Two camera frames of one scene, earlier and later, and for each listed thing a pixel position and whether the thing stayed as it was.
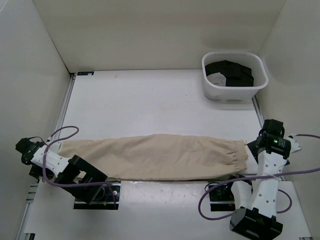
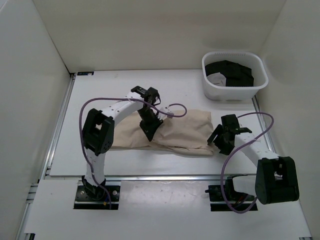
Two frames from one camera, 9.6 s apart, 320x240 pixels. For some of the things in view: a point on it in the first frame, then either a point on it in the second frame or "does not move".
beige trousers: [150, 157] to [192, 133]
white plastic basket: [254, 60] does not move
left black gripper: [36, 172] to [150, 129]
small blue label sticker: [85, 73] does not move
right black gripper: [251, 146] to [225, 149]
